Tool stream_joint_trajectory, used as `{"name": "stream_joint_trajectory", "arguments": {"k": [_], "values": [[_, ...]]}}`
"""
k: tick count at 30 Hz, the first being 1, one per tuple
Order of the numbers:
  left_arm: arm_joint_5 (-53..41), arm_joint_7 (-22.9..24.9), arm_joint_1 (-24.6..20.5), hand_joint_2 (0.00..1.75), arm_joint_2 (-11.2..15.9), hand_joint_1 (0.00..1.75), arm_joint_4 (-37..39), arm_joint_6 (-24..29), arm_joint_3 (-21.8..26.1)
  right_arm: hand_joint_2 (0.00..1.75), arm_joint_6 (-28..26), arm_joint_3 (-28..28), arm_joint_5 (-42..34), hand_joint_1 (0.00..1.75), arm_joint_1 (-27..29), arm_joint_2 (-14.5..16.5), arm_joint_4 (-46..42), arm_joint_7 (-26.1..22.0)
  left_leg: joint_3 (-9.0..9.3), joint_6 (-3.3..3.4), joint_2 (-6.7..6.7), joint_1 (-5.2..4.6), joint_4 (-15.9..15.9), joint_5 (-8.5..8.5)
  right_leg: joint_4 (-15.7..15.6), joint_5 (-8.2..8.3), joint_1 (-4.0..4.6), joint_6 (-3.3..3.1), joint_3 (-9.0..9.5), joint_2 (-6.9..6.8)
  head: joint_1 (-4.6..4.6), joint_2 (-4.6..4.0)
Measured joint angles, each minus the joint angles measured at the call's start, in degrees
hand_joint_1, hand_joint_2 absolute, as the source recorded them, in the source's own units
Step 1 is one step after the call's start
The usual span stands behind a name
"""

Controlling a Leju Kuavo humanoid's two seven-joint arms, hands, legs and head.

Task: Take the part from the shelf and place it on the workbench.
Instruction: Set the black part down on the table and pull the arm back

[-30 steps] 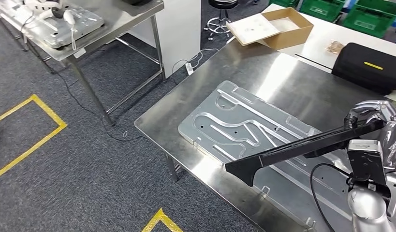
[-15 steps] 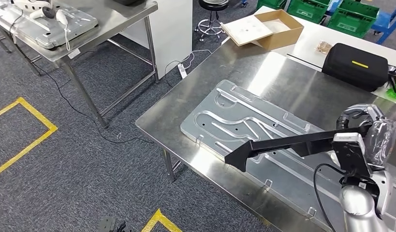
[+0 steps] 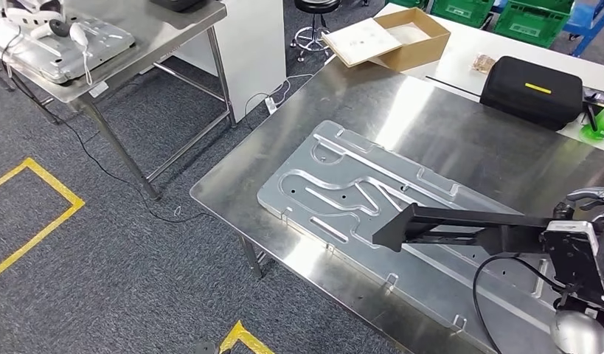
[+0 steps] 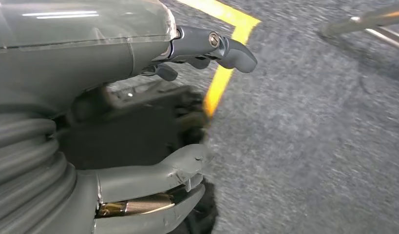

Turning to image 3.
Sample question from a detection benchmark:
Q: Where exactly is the thin black floor cable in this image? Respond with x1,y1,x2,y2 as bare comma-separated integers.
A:
3,29,220,225

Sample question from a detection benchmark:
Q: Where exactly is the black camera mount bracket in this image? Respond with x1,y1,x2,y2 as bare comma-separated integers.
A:
541,229,604,313

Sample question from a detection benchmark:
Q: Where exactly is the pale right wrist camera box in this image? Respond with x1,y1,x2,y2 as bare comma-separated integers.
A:
546,220,600,241

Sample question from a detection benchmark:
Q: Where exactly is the yellow floor tape square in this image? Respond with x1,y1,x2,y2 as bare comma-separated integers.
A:
0,157,86,283
218,319,276,354

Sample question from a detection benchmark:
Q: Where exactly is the pale cardboard lid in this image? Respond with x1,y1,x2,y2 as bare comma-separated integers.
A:
321,17,403,69

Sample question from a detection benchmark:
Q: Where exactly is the white VR headset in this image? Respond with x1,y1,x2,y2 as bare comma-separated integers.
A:
3,0,66,25

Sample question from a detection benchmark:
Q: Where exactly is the white controller with strap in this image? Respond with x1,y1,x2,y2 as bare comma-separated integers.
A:
68,21,94,86

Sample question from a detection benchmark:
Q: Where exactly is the white cabinet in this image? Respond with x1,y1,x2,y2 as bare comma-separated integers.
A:
173,0,287,124

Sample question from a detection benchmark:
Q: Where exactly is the black case with yellow stripe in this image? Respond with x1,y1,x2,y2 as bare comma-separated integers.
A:
479,55,585,132

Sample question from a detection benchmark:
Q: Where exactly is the black pen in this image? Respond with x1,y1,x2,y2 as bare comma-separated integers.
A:
583,103,600,133

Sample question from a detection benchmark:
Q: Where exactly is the stamped grey metal panel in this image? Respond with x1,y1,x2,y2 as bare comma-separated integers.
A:
256,119,566,343
0,10,136,85

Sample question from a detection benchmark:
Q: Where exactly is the stainless steel workbench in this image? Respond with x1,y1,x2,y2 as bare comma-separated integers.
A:
189,58,604,354

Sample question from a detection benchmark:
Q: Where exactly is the blue metal cart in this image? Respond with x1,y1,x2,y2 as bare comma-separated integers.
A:
565,0,604,57

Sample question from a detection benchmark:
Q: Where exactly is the white table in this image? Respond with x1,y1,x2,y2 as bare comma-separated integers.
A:
326,2,604,155

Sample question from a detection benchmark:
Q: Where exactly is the white power cable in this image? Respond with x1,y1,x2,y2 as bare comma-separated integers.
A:
243,73,315,118

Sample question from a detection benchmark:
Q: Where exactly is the brown cardboard box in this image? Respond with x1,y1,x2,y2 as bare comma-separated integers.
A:
369,7,451,73

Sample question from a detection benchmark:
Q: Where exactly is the black plastic plate frame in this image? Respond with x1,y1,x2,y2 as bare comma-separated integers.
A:
372,202,557,257

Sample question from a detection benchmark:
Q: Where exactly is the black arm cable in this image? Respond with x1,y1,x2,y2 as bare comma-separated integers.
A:
472,254,572,354

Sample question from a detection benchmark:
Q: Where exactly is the stainless steel table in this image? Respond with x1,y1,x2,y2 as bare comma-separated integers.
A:
0,0,237,201

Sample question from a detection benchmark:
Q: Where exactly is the small snack packet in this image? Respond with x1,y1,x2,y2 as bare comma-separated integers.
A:
471,53,497,75

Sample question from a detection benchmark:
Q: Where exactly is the chrome bar stool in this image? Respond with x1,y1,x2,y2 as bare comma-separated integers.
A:
290,0,343,63

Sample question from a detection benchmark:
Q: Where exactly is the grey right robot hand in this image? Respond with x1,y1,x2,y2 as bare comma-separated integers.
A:
553,187,604,294

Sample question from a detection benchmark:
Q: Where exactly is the white controller with black end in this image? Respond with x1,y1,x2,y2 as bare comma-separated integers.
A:
30,18,71,40

